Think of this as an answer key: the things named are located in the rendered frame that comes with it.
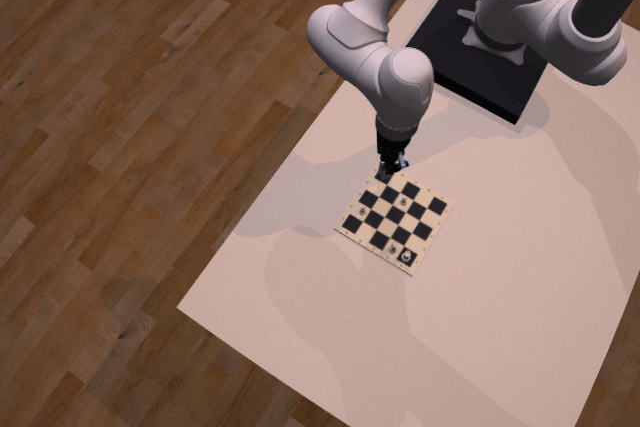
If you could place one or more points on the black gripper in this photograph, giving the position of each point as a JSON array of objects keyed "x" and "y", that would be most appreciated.
[{"x": 393, "y": 150}]

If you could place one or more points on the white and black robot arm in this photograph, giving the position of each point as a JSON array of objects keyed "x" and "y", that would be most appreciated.
[{"x": 578, "y": 39}]

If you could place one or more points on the chessboard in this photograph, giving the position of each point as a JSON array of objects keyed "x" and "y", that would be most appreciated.
[{"x": 413, "y": 226}]

